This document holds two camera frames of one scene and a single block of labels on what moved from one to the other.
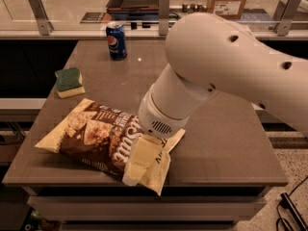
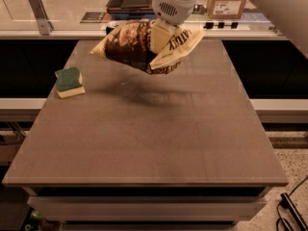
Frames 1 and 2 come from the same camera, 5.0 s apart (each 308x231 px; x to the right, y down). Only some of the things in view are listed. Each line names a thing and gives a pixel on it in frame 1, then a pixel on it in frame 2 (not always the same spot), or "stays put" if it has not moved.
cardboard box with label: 227,0 stays put
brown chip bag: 104,137 to 128,44
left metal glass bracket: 45,26 stays put
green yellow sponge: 68,82 stays put
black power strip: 288,203 stays put
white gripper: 156,118 to 172,11
